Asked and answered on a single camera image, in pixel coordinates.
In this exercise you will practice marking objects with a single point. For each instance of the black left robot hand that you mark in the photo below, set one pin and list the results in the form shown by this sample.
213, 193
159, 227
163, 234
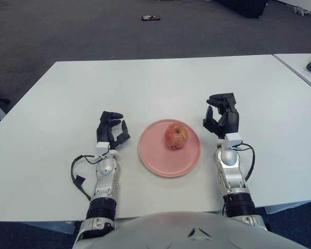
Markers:
103, 129

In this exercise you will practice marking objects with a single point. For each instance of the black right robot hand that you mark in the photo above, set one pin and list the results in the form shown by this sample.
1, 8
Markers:
229, 120

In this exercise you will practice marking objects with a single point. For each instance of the red yellow apple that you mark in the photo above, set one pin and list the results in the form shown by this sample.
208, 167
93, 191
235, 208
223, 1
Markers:
176, 136

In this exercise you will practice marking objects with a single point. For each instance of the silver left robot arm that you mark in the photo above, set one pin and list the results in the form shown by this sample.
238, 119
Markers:
105, 171

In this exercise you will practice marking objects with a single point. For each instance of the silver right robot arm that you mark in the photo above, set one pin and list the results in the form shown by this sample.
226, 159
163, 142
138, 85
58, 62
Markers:
230, 171

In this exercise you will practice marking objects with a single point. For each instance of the pink round plate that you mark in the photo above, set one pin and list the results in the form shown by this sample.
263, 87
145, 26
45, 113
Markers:
155, 155

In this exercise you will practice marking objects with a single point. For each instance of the black furniture block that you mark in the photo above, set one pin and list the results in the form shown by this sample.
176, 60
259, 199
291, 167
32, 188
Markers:
243, 6

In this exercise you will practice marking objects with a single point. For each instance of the grey white robot torso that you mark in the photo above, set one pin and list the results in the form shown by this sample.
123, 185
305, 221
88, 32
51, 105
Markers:
191, 233

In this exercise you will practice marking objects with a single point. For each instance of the small dark floor object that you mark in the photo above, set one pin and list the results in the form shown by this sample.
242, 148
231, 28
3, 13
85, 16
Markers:
150, 18

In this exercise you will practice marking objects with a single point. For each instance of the small grey robot dog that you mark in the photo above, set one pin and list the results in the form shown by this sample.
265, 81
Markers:
302, 11

